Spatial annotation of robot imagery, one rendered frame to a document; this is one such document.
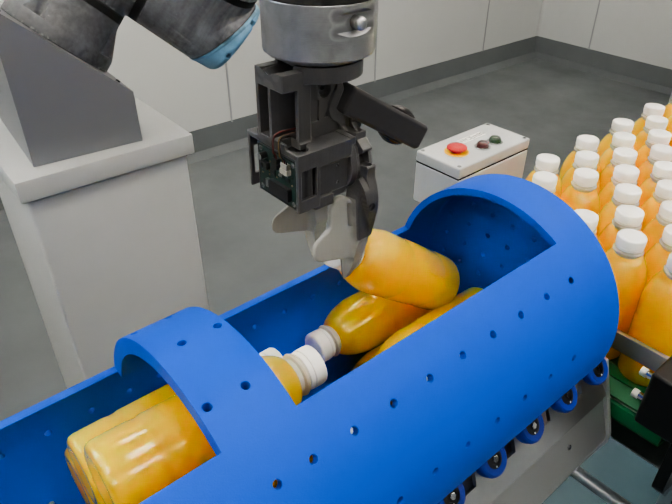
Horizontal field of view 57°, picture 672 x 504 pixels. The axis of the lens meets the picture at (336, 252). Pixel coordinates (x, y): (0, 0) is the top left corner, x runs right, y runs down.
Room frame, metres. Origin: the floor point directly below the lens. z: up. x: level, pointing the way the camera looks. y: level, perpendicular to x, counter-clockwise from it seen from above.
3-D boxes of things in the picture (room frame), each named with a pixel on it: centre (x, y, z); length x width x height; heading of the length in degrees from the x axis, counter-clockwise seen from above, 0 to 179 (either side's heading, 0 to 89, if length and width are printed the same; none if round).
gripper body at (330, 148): (0.49, 0.02, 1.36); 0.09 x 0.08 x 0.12; 131
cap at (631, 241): (0.72, -0.41, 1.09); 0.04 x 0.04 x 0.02
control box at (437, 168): (1.04, -0.25, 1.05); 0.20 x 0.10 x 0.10; 130
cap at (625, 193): (0.86, -0.46, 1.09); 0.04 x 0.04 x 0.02
